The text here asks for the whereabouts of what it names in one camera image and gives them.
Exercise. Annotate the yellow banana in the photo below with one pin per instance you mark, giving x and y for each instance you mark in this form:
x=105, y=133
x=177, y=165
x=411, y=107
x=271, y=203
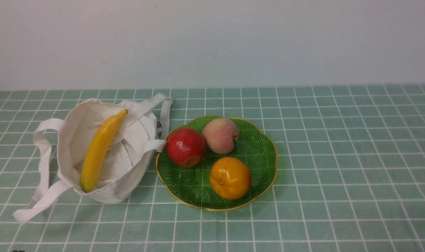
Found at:
x=96, y=153

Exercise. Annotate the green glass fruit plate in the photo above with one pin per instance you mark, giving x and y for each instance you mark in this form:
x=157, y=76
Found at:
x=191, y=186

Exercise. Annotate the white cloth tote bag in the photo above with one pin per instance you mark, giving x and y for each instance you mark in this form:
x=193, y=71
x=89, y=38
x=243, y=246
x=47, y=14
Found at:
x=63, y=145

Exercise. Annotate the pink peach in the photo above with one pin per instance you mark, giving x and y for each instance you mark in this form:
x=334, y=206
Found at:
x=220, y=135

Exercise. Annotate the red apple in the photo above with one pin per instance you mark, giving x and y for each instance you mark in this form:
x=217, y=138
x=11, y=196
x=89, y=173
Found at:
x=186, y=147

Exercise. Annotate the orange tangerine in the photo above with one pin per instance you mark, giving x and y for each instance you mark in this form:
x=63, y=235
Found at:
x=230, y=178

